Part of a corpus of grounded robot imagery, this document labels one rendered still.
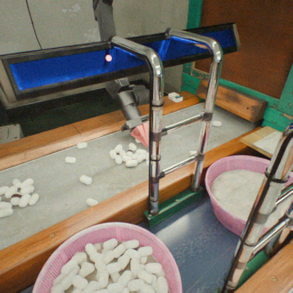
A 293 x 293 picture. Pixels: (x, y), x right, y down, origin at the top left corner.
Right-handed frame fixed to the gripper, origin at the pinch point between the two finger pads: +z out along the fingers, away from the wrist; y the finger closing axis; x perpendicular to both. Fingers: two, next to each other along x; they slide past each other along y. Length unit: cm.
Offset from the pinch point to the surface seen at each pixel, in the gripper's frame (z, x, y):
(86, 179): 3.3, -2.8, -23.9
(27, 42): -154, 139, 9
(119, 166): 3.0, 0.0, -12.4
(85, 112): -85, 172, 43
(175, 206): 20.8, -10.4, -6.3
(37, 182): -2.6, 4.8, -35.2
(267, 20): -18, -29, 44
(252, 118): 7.4, -12.6, 36.3
